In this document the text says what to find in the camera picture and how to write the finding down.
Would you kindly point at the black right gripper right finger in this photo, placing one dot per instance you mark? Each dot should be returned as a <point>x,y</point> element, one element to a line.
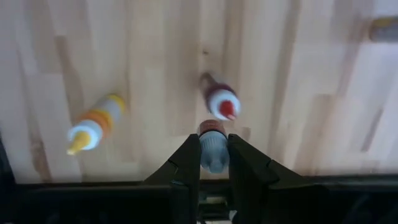
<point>248,180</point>

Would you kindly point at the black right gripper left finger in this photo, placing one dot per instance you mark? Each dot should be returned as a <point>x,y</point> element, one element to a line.
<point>185,177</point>

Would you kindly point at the small orange-red bottle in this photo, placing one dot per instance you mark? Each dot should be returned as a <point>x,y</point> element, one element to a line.
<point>214,152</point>

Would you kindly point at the large dark red squeeze bottle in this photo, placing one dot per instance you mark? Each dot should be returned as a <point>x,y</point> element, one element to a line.
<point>222,99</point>

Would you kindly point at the large yellow squeeze bottle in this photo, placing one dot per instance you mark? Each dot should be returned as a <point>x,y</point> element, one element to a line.
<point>93,124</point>

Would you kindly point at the black aluminium table frame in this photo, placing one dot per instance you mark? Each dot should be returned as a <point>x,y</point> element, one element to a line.
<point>373,180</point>

